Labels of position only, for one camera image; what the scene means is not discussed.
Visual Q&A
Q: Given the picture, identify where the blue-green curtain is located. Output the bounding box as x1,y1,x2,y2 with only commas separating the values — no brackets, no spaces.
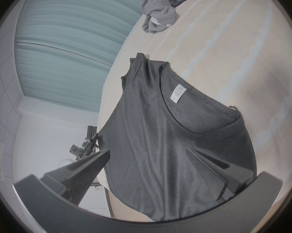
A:
15,41,115,113
16,0,158,66

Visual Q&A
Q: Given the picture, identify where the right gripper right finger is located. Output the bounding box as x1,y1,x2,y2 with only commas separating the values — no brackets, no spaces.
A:
186,148,257,201

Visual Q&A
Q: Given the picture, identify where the black T-shirt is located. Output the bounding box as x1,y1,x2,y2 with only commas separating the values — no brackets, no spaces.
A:
97,52,257,223

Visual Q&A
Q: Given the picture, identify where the bed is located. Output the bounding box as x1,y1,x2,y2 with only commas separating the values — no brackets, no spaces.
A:
97,0,292,224

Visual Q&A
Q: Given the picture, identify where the grey garment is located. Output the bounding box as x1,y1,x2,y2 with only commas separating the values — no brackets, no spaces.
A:
141,0,176,34

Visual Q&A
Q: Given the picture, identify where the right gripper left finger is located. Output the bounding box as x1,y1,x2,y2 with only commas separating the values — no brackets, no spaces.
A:
40,149,110,204

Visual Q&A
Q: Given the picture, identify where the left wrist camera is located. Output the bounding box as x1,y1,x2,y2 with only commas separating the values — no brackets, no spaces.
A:
87,125,97,140

